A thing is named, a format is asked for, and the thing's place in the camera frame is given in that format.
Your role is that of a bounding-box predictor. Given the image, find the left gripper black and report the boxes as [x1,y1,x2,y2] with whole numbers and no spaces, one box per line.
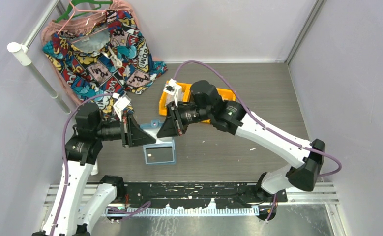
[94,112,156,148]

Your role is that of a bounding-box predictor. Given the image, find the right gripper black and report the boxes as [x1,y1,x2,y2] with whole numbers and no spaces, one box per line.
[157,100,212,139]

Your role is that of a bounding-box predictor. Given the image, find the blue card holder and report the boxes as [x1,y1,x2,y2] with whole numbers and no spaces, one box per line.
[140,120,176,165]

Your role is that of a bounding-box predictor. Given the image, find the dark credit card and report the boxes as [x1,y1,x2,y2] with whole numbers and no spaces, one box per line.
[145,147,174,164]

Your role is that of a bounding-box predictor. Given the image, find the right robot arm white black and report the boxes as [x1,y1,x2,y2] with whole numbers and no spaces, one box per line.
[157,80,325,202]

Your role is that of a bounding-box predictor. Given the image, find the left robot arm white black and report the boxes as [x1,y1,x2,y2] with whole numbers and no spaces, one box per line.
[34,103,156,236]

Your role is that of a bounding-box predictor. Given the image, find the yellow three-compartment bin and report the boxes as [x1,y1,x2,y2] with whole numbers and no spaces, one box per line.
[158,82,236,116]

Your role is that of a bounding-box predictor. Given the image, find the comic print shorts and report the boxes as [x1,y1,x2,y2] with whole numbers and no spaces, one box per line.
[42,9,168,118]

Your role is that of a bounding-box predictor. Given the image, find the pink garment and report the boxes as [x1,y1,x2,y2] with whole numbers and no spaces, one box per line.
[40,0,141,106]

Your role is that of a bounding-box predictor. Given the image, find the pink hanger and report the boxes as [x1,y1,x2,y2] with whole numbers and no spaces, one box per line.
[48,7,111,50]

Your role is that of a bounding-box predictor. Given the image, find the green hanger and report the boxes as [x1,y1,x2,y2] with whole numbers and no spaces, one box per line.
[53,0,113,23]

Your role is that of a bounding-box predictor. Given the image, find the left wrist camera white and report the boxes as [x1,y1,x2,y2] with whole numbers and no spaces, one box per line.
[112,93,131,119]

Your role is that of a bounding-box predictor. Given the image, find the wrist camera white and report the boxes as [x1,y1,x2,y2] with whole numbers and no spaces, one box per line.
[112,93,131,119]
[163,79,183,105]

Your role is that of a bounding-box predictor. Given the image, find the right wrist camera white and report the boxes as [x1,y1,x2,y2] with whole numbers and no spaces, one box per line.
[163,79,183,105]

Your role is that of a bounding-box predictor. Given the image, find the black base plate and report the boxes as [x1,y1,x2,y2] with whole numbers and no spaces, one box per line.
[111,182,272,209]

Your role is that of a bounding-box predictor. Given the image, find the metal clothes rail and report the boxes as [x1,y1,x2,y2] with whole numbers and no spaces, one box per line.
[7,0,76,131]

